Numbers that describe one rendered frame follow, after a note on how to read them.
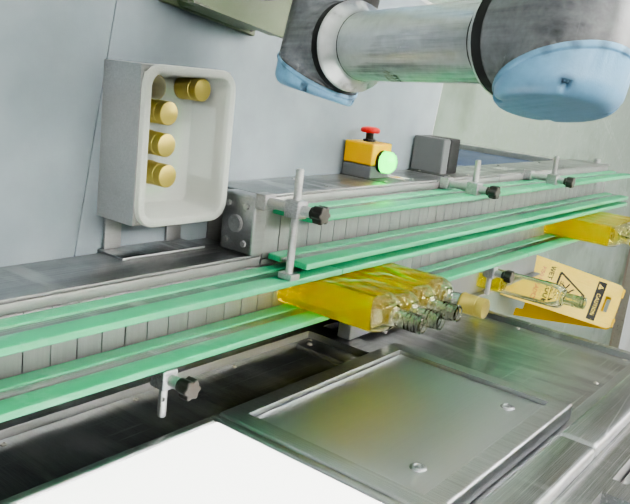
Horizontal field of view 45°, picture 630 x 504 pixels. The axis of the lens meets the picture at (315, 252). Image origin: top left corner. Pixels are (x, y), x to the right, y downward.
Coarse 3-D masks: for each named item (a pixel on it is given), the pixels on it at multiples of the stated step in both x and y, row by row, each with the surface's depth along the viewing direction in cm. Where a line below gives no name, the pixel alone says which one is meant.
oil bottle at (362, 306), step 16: (288, 288) 126; (304, 288) 124; (320, 288) 122; (336, 288) 120; (352, 288) 120; (368, 288) 121; (304, 304) 124; (320, 304) 122; (336, 304) 120; (352, 304) 118; (368, 304) 117; (384, 304) 116; (352, 320) 119; (368, 320) 117; (384, 320) 116
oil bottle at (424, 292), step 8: (352, 272) 132; (360, 272) 132; (368, 272) 132; (376, 272) 133; (384, 272) 133; (384, 280) 129; (392, 280) 128; (400, 280) 129; (408, 280) 130; (408, 288) 126; (416, 288) 126; (424, 288) 126; (432, 288) 128; (424, 296) 125; (432, 296) 126; (424, 304) 125
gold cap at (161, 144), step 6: (150, 132) 111; (156, 132) 110; (150, 138) 110; (156, 138) 109; (162, 138) 109; (168, 138) 110; (150, 144) 110; (156, 144) 109; (162, 144) 109; (168, 144) 110; (174, 144) 111; (150, 150) 110; (156, 150) 109; (162, 150) 110; (168, 150) 110; (162, 156) 110
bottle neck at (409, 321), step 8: (400, 312) 116; (408, 312) 115; (392, 320) 116; (400, 320) 115; (408, 320) 114; (416, 320) 114; (424, 320) 115; (408, 328) 115; (416, 328) 114; (424, 328) 115
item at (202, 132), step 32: (160, 64) 103; (224, 96) 115; (160, 128) 114; (192, 128) 119; (224, 128) 116; (160, 160) 115; (192, 160) 120; (224, 160) 116; (160, 192) 117; (192, 192) 121; (224, 192) 118; (160, 224) 109
